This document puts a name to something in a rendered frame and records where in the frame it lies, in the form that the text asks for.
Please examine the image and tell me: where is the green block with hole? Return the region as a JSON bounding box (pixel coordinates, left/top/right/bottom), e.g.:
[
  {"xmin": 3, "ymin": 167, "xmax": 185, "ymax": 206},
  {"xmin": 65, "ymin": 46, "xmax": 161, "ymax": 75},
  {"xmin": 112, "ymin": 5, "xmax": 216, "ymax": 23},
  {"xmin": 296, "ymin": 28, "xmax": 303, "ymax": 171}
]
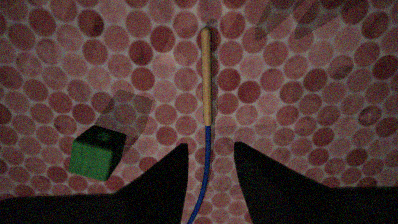
[{"xmin": 69, "ymin": 125, "xmax": 127, "ymax": 181}]

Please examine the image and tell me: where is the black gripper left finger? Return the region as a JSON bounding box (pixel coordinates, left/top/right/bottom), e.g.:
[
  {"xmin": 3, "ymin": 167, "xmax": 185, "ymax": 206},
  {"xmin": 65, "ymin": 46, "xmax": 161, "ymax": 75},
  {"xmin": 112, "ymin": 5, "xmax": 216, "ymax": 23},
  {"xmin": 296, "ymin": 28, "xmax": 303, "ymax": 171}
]
[{"xmin": 0, "ymin": 143, "xmax": 189, "ymax": 224}]

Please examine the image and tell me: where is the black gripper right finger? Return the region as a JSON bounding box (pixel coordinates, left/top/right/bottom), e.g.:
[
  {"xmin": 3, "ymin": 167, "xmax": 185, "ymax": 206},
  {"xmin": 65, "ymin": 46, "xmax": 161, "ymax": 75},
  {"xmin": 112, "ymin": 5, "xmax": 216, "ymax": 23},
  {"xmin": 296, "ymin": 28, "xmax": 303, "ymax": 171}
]
[{"xmin": 234, "ymin": 142, "xmax": 398, "ymax": 224}]

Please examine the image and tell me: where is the wooden stick with blue string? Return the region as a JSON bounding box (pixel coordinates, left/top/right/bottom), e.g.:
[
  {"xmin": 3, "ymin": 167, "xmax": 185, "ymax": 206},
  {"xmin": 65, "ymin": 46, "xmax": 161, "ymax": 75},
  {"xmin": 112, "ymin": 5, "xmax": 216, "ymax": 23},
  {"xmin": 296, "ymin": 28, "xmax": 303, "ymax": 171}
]
[{"xmin": 187, "ymin": 27, "xmax": 213, "ymax": 224}]

